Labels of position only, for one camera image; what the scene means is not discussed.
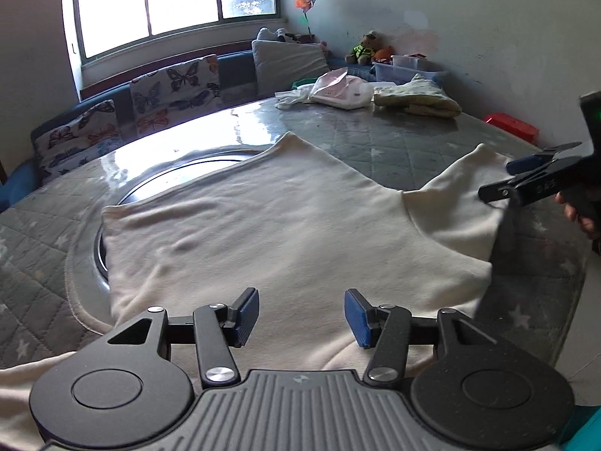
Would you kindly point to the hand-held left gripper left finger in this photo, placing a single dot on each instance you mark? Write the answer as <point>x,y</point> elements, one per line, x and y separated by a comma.
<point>247,315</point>

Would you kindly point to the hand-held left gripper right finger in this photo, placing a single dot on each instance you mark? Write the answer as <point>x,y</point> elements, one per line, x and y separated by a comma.
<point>358,319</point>

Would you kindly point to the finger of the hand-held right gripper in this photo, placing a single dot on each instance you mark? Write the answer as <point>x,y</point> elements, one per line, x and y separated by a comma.
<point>522,164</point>
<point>526,188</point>

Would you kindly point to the cream long-sleeved top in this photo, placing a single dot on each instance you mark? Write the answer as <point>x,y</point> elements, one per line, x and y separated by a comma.
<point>281,225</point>

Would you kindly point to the person's right hand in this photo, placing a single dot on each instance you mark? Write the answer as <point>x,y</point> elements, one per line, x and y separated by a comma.
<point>587,221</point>

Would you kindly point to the red box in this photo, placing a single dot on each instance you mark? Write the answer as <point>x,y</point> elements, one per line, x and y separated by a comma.
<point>512,127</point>

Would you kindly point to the grey quilted table cover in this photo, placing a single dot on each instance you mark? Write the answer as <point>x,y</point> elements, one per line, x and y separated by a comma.
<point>408,145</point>

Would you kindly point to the folded yellow-green garment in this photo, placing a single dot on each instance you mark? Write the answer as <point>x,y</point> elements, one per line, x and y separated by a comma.
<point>418,98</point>

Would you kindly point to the clear plastic storage box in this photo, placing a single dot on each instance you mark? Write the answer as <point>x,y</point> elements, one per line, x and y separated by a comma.
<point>399,75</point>

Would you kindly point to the round glass turntable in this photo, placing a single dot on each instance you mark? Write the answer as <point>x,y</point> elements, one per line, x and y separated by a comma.
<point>155,183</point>

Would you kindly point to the orange plush toy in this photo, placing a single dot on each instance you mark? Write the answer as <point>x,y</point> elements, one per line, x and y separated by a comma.
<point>387,54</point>

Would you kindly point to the brown teddy bear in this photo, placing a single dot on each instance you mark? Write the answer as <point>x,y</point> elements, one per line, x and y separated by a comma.
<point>365,49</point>

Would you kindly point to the pink garment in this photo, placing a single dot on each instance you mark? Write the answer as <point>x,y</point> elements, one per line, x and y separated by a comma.
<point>340,91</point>

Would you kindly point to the white crumpled cloth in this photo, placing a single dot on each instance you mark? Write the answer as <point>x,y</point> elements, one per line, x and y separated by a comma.
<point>293,97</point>

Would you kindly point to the large butterfly print cushion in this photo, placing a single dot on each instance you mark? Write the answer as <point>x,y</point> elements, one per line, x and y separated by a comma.
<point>178,94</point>

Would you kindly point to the green cloth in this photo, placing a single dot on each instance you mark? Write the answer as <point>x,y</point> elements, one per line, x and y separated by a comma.
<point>303,83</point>

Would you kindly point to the blue sofa bench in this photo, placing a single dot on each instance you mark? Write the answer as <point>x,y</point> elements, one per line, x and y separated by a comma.
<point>234,73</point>

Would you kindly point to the small butterfly print cushion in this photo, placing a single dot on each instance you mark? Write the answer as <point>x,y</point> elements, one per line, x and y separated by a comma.
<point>80,138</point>

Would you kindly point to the teal object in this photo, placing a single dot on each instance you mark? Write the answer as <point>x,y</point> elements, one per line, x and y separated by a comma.
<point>584,430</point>

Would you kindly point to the plain grey cushion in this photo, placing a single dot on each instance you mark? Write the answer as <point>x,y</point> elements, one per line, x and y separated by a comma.
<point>286,65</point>

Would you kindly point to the colourful pinwheel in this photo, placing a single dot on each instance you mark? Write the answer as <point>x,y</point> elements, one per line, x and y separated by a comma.
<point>305,2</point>

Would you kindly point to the black and white plush toy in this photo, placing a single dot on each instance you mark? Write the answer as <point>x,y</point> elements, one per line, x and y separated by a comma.
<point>277,34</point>

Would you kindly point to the window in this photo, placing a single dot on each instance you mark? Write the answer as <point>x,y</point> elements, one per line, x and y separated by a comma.
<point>169,0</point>

